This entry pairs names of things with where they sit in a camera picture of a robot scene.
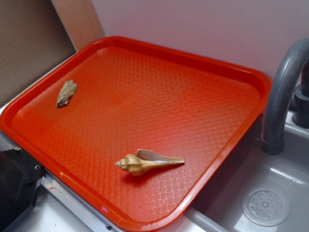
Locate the grey toy sink basin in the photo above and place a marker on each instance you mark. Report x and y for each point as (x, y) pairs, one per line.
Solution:
(256, 192)

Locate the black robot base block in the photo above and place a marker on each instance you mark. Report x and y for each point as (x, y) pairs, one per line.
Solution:
(20, 179)

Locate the red plastic tray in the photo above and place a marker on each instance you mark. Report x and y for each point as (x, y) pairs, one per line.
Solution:
(133, 95)

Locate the grey toy faucet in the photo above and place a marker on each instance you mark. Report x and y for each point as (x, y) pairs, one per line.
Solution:
(290, 87)

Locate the tan spiral sea shell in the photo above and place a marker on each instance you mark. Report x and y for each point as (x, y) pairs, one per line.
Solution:
(144, 161)

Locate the brown cardboard panel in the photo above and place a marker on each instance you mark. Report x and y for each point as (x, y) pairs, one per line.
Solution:
(32, 42)

